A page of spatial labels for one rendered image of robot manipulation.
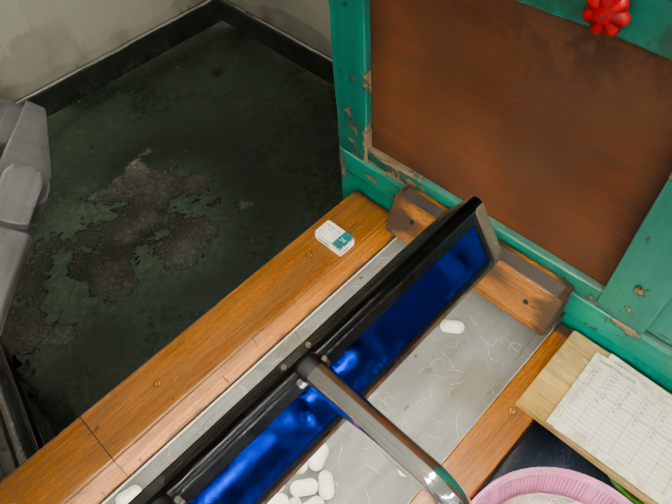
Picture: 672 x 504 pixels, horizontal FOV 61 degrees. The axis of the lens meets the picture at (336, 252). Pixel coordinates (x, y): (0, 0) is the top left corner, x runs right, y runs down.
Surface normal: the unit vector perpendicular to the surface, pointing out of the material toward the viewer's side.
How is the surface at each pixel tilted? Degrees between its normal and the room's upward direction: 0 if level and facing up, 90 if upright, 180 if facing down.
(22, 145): 41
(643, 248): 90
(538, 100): 90
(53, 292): 0
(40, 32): 91
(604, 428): 0
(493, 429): 0
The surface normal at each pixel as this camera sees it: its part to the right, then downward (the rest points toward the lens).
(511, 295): -0.66, 0.30
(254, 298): -0.06, -0.59
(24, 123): 0.52, -0.21
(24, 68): 0.70, 0.52
